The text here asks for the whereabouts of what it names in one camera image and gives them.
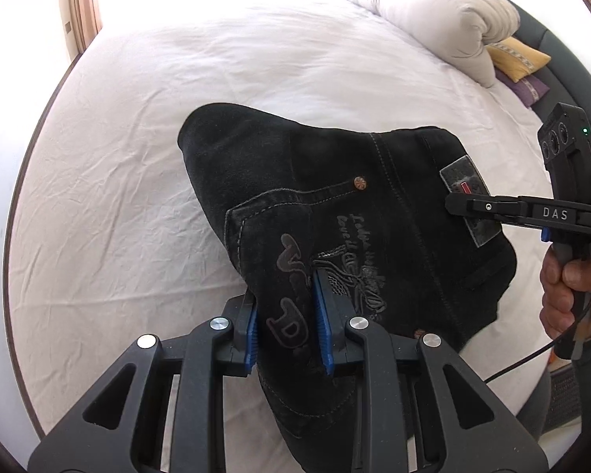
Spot bed with white sheet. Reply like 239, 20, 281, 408
7, 0, 572, 454

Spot black denim pants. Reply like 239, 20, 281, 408
177, 102, 518, 473

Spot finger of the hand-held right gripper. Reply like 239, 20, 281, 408
446, 194, 529, 230

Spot purple patterned pillow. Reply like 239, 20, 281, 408
505, 73, 551, 108

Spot black cable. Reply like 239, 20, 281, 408
485, 253, 591, 383

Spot person's right hand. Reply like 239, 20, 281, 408
539, 246, 591, 340

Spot rolled beige comforter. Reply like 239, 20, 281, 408
339, 0, 522, 90

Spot yellow patterned pillow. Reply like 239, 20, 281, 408
487, 37, 552, 82

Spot peach curtain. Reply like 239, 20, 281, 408
69, 0, 104, 55

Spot grey-teal padded headboard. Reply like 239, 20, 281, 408
436, 0, 591, 124

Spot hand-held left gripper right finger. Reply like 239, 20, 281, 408
313, 270, 568, 473

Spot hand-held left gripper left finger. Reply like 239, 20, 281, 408
27, 290, 259, 473

